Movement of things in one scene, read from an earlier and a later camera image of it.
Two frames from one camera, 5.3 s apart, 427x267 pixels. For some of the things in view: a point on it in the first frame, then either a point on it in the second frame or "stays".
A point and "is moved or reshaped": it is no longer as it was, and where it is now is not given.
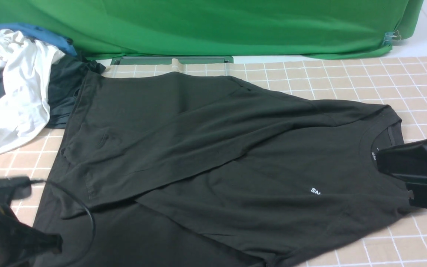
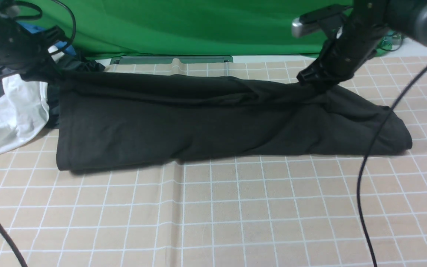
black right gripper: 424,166 → 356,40
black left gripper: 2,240 → 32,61
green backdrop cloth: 338,29 stays
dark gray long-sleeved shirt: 174,169 is moved or reshaped
